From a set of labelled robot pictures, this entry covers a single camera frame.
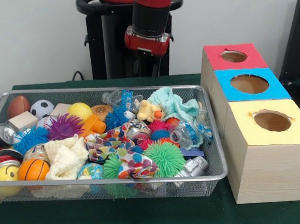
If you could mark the large green spiky ball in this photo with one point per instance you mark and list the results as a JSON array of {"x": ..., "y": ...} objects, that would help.
[{"x": 164, "y": 158}]

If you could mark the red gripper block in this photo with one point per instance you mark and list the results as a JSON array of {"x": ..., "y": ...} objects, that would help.
[{"x": 147, "y": 44}]

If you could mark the yellow duck plush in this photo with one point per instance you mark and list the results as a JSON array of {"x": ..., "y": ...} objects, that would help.
[{"x": 148, "y": 111}]

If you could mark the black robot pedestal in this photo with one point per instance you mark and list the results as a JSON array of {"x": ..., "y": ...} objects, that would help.
[{"x": 113, "y": 47}]

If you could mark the orange basketball toy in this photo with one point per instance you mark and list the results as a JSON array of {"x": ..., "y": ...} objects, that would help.
[{"x": 33, "y": 169}]

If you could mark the yellow smiley face ball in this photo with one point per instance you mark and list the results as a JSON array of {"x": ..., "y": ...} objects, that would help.
[{"x": 5, "y": 174}]

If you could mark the wooden box with three holes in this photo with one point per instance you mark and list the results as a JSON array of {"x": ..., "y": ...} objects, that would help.
[{"x": 271, "y": 170}]

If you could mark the black upright panel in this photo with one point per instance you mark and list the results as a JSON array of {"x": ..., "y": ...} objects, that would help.
[{"x": 296, "y": 40}]

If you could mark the black and white soccer ball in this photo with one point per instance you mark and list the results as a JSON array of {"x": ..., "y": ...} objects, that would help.
[{"x": 42, "y": 109}]

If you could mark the cream knitted cloth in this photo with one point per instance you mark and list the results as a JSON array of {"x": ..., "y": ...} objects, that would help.
[{"x": 65, "y": 158}]

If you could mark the plain yellow ball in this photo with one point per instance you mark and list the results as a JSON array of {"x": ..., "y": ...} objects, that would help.
[{"x": 80, "y": 112}]

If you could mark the brown football toy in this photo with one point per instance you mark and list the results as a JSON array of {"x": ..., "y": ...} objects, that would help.
[{"x": 18, "y": 106}]

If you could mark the purple spiky ball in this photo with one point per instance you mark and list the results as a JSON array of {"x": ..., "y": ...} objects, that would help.
[{"x": 64, "y": 127}]

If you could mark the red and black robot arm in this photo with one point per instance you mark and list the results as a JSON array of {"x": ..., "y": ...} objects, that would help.
[{"x": 152, "y": 15}]

